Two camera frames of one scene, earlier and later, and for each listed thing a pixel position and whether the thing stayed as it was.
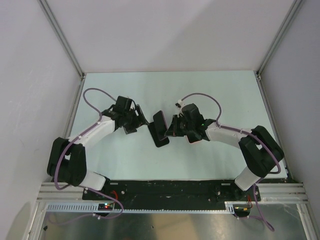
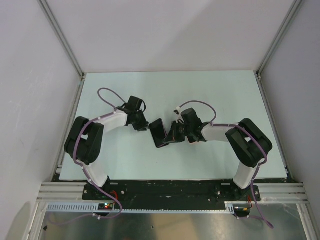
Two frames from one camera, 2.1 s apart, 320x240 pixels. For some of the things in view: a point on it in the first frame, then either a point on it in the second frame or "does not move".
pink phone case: x=193 y=139 does not move
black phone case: x=158 y=142 does not move
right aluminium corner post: x=268 y=56 does not move
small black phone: x=160 y=123 to x=158 y=131
